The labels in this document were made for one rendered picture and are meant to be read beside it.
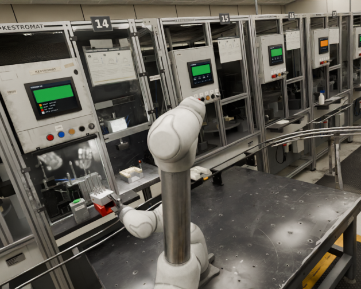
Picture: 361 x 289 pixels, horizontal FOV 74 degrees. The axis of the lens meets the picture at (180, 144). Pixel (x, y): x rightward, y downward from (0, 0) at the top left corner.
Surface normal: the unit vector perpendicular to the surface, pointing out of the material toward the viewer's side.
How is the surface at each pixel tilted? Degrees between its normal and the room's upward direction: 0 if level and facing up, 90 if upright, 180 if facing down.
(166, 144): 84
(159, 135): 88
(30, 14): 90
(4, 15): 90
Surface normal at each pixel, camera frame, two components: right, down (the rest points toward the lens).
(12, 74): 0.58, 0.11
